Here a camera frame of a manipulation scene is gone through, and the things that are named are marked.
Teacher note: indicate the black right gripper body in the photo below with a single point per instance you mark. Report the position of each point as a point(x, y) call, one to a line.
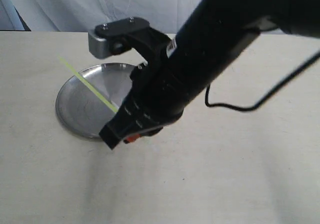
point(153, 102)

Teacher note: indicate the thin green stick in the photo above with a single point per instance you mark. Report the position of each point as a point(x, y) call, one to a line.
point(87, 83)

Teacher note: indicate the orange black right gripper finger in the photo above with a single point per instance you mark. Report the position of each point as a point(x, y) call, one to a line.
point(132, 138)

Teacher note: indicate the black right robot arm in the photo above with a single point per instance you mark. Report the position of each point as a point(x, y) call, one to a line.
point(179, 69)

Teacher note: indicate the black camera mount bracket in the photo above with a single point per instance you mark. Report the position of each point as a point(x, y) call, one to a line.
point(133, 33)

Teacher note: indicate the white backdrop cloth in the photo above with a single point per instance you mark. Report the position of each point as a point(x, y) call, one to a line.
point(75, 6)

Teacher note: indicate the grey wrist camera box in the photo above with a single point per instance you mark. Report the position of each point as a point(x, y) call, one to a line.
point(99, 47)

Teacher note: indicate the round stainless steel plate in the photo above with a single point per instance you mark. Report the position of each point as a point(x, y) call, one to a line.
point(83, 110)

